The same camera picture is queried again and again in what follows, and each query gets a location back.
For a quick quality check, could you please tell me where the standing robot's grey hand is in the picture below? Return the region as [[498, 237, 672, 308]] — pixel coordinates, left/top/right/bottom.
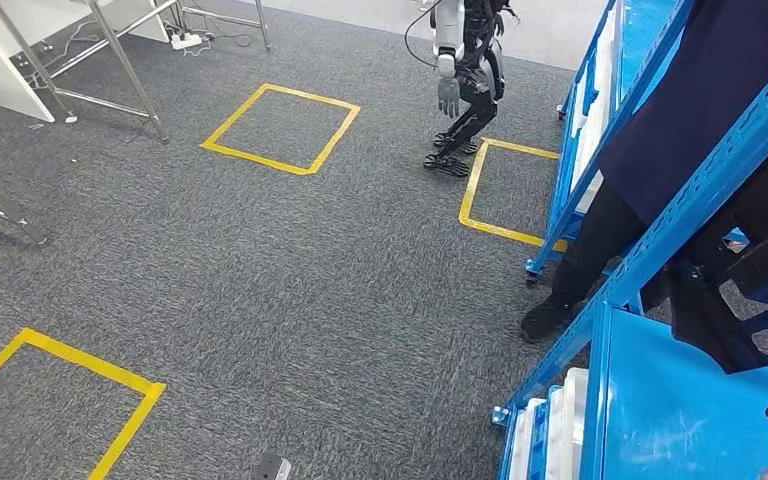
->
[[436, 77, 463, 121]]

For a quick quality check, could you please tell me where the black plastic bracket part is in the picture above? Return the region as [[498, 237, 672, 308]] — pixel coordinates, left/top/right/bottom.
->
[[665, 208, 768, 376]]

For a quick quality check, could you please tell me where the blue metal shelf rack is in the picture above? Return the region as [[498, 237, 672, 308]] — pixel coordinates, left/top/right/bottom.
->
[[524, 0, 697, 285], [489, 33, 768, 480]]

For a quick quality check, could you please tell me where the standing humanoid robot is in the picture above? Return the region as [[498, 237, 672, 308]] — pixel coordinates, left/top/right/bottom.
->
[[403, 0, 521, 179]]

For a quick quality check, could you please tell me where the yellow tape floor square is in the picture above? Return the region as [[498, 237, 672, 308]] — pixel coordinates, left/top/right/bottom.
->
[[0, 327, 167, 480], [199, 82, 363, 178], [458, 137, 568, 254]]

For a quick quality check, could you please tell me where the white ribbed plastic panel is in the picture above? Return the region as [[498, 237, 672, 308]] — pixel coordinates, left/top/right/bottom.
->
[[569, 6, 624, 213], [546, 367, 589, 480], [509, 397, 548, 480]]

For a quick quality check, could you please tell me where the person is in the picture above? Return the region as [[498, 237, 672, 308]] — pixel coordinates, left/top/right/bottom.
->
[[519, 0, 768, 344]]

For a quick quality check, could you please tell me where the white partition panel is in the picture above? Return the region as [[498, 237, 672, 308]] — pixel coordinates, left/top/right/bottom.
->
[[95, 0, 172, 44], [0, 0, 55, 125]]

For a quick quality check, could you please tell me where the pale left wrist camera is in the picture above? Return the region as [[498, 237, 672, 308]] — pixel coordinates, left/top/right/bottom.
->
[[251, 452, 293, 480]]

